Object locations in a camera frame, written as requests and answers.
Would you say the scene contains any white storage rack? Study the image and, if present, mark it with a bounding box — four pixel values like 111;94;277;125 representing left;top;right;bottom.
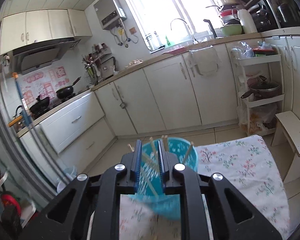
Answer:
230;42;285;136

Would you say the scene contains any black wok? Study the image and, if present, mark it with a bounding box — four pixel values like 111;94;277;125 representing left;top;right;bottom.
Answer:
30;95;50;114

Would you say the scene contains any black frying pan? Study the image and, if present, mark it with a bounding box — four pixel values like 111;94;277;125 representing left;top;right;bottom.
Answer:
56;77;81;100

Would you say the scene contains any floral white tablecloth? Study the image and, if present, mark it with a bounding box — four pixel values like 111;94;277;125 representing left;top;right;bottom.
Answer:
90;135;289;239

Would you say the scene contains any range hood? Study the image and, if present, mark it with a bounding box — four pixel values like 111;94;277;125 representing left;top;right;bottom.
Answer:
7;37;80;74

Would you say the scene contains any white thermos jug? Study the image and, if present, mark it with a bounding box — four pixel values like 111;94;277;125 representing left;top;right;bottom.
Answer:
237;9;258;34

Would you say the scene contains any bamboo chopstick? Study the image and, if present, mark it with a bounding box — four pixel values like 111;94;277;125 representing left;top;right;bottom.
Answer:
142;152;160;173
164;135;169;152
149;137;158;162
182;142;194;164
127;143;159;196

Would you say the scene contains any green bowl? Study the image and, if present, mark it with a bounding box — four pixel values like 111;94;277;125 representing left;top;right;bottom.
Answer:
220;24;243;36

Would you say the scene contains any water heater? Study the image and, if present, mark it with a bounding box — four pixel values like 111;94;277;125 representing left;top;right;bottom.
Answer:
94;0;127;30

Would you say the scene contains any black pot on rack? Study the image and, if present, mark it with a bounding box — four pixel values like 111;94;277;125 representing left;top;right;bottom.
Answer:
241;81;281;100

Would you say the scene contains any blue perforated plastic basket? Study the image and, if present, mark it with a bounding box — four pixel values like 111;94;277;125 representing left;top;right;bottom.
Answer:
129;137;198;220

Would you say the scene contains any small white stool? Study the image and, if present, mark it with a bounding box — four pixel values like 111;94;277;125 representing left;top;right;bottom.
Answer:
271;111;300;184

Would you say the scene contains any kitchen faucet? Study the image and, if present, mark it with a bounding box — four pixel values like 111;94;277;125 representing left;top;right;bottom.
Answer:
170;18;198;44

